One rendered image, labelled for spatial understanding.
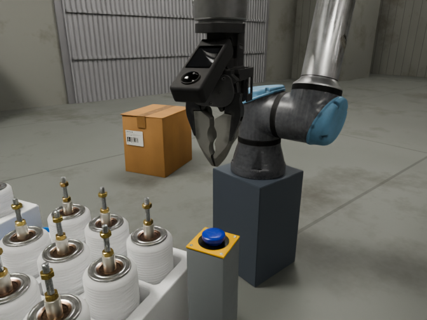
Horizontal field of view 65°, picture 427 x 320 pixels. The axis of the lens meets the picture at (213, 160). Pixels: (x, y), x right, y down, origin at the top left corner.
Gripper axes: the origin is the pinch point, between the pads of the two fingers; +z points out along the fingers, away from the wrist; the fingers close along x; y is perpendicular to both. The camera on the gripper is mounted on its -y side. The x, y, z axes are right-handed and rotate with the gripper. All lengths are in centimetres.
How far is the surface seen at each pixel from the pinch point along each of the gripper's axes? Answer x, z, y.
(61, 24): 271, -32, 209
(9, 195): 67, 23, 6
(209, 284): -1.0, 21.0, -3.6
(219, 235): -1.2, 13.2, -0.2
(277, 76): 138, 42, 528
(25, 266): 37.2, 25.3, -10.7
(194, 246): 2.1, 14.8, -3.1
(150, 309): 9.6, 28.3, -6.5
